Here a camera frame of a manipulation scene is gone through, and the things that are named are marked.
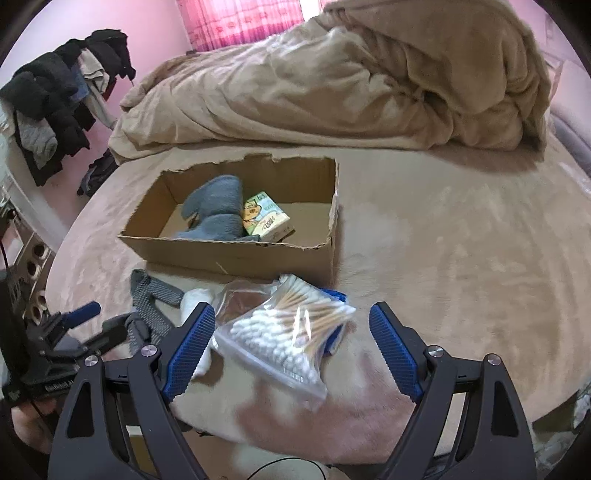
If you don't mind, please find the white shoe rack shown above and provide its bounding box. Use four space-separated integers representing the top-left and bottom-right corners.
1 199 55 324

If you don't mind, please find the person's left hand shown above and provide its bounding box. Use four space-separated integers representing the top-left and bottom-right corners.
11 399 57 454

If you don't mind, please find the blue-grey knitted sock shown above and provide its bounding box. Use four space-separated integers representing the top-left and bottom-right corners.
174 175 259 242

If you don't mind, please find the blue tissue pack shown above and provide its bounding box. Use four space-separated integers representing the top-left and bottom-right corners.
320 287 349 356

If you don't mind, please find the green tissue pack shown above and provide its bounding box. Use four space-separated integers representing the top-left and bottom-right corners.
242 191 296 243

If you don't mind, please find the grey patterned sock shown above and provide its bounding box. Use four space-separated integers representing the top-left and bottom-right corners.
125 269 184 355

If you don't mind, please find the beige bed sheet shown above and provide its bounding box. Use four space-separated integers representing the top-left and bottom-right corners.
45 133 591 464

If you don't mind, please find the cotton swabs plastic bag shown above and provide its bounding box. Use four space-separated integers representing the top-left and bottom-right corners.
212 274 356 410

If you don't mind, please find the brown cardboard box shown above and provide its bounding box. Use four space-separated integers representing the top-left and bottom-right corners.
119 154 339 286

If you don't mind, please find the dark clothes pile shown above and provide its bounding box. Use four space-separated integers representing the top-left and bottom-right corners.
1 29 136 187

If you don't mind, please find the white fluffy sock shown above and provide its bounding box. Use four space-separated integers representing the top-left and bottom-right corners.
172 288 215 380

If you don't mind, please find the tan rumpled duvet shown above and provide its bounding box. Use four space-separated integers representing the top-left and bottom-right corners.
109 1 551 162

